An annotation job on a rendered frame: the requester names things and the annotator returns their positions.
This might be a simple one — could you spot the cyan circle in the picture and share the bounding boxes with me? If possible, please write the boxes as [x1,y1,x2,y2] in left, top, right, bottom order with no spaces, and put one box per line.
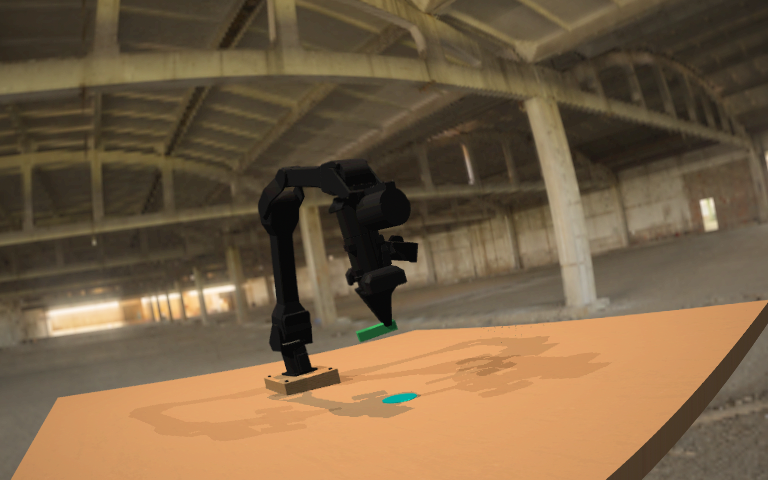
[382,393,417,403]

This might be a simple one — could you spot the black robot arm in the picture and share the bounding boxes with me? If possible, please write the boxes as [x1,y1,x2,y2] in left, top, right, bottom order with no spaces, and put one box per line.
[258,158,418,377]

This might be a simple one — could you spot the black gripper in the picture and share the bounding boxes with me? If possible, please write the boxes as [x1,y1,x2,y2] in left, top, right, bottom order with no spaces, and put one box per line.
[343,230,407,327]

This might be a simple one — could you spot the green rectangular post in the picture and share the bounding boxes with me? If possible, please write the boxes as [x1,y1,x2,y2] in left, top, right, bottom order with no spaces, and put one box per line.
[356,319,398,342]

